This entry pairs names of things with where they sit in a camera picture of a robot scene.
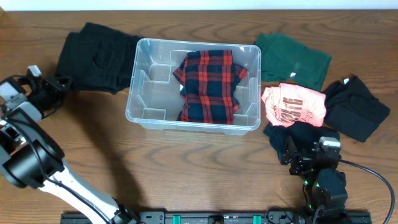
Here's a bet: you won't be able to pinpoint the pink printed t-shirt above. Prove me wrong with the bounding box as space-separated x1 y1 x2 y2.
261 83 326 128

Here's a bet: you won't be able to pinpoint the clear plastic storage bin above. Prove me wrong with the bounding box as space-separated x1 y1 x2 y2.
125 38 261 135

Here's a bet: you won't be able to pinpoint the right black cable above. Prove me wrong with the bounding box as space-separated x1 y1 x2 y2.
338 159 396 224

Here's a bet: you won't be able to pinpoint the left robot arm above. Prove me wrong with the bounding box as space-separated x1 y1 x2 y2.
1 75 140 223

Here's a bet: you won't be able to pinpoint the dark navy folded garment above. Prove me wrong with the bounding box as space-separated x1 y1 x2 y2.
264 121 340 161

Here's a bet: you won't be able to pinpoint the black sweater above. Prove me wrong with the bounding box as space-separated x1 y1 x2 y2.
323 76 391 142

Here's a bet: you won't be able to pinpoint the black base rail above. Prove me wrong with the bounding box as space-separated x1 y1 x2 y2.
60 210 373 224

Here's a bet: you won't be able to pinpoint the dark green garment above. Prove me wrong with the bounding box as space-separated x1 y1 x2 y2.
255 33 331 91

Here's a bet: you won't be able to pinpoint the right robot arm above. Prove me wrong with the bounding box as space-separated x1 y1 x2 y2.
280 136 348 218

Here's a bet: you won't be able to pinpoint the black pants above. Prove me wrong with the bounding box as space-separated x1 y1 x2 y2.
55 22 142 94

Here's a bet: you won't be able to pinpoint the red navy plaid shirt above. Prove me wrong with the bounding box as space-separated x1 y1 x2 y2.
173 50 248 124

